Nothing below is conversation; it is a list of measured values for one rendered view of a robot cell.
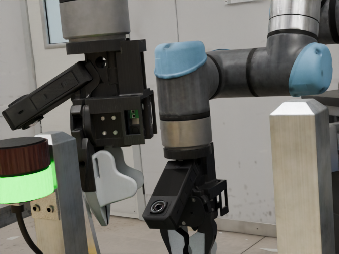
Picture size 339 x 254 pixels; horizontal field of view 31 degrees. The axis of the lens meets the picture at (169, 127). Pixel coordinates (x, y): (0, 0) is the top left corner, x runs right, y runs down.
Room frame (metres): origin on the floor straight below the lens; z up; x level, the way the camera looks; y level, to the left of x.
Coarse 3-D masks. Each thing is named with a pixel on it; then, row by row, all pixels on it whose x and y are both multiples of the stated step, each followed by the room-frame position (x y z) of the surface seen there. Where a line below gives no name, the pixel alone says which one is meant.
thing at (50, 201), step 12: (0, 144) 0.54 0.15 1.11; (12, 144) 0.53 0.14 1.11; (24, 144) 0.52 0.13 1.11; (12, 204) 0.52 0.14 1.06; (36, 204) 0.57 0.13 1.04; (48, 204) 0.56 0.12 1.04; (36, 216) 0.57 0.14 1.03; (48, 216) 0.56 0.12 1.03; (24, 228) 0.54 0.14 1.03; (36, 252) 0.55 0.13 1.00
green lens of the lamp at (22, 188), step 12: (48, 168) 0.54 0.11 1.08; (0, 180) 0.52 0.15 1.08; (12, 180) 0.51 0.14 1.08; (24, 180) 0.52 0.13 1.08; (36, 180) 0.52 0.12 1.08; (48, 180) 0.54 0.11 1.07; (0, 192) 0.52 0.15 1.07; (12, 192) 0.51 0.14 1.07; (24, 192) 0.52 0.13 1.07; (36, 192) 0.52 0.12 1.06; (48, 192) 0.53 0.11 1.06
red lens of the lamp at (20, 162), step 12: (36, 144) 0.53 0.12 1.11; (48, 144) 0.55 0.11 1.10; (0, 156) 0.51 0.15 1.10; (12, 156) 0.51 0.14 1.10; (24, 156) 0.52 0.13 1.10; (36, 156) 0.52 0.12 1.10; (48, 156) 0.54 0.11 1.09; (0, 168) 0.52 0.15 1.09; (12, 168) 0.51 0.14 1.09; (24, 168) 0.52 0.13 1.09; (36, 168) 0.52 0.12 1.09
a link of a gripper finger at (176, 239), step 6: (180, 228) 0.89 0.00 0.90; (186, 228) 0.91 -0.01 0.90; (168, 234) 0.89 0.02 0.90; (174, 234) 0.88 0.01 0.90; (180, 234) 0.88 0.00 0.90; (186, 234) 0.88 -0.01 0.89; (174, 240) 0.88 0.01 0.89; (180, 240) 0.88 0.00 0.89; (186, 240) 0.88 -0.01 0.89; (174, 246) 0.88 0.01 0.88; (180, 246) 0.88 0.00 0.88; (186, 246) 0.88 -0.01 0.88; (174, 252) 0.88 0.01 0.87; (180, 252) 0.88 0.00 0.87; (186, 252) 0.88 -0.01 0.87
